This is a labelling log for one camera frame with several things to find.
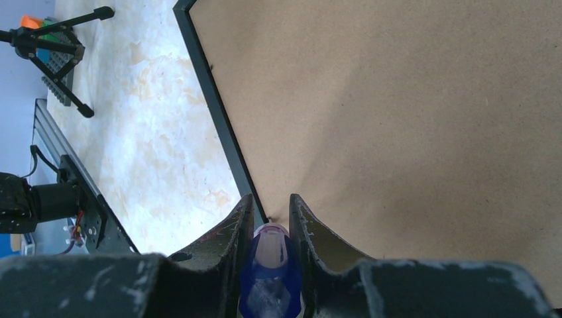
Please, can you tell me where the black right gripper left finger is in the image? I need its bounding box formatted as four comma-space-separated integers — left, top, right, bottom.
1, 195, 254, 317

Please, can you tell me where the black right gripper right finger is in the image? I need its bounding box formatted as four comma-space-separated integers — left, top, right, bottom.
289, 193, 555, 317

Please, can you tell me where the blue red handled screwdriver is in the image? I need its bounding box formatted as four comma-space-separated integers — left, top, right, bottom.
239, 223, 303, 317

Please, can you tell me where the black wooden picture frame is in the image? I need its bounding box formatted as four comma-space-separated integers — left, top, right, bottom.
175, 1, 561, 307

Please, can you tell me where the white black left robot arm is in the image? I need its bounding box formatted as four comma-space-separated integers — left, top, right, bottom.
1, 172, 80, 234

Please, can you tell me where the grey brick baseplate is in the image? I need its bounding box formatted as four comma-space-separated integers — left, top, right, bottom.
37, 32, 74, 107

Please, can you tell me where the black microphone on stand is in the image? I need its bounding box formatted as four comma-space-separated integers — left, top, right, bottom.
1, 6, 115, 118

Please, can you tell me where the orange curved toy brick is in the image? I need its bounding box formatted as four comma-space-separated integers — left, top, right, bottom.
20, 15, 44, 29

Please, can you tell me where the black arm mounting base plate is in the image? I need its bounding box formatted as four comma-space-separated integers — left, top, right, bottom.
58, 154, 138, 254

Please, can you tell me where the aluminium front frame rail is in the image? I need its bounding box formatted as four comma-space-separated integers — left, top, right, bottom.
33, 99, 103, 203

